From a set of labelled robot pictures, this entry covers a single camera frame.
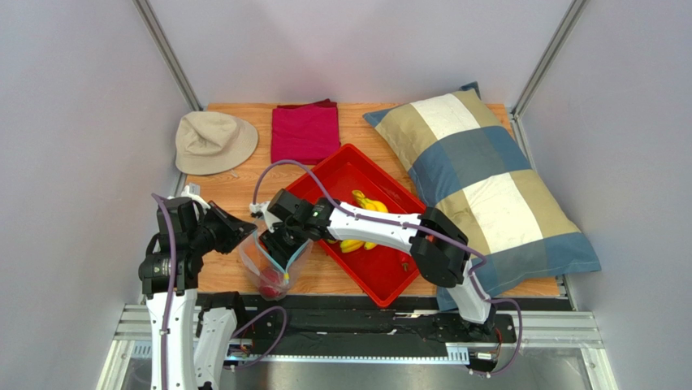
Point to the magenta folded cloth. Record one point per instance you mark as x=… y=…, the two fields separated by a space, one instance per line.
x=306 y=133

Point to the clear zip top bag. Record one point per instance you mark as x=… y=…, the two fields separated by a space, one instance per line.
x=254 y=257

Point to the plaid checkered pillow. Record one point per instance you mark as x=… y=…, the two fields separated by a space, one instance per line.
x=464 y=162

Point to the red fake apple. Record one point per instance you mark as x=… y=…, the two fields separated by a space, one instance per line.
x=273 y=284

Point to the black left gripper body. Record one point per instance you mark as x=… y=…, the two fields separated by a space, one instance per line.
x=206 y=235

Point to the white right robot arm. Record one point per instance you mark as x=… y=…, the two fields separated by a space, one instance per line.
x=437 y=246

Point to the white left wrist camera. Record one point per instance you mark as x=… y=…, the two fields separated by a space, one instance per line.
x=193 y=191

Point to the red plastic tray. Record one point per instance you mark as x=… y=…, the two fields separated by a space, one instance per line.
x=377 y=271

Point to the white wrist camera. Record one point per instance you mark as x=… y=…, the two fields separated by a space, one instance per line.
x=261 y=211
x=193 y=191

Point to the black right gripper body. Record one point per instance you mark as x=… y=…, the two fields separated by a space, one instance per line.
x=281 y=238

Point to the purple fake eggplant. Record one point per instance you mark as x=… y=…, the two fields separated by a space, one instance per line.
x=404 y=261

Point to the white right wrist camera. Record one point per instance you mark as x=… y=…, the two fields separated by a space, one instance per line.
x=261 y=211

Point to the beige bucket hat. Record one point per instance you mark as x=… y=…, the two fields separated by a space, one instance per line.
x=208 y=143

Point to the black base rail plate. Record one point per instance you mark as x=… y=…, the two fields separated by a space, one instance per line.
x=352 y=327

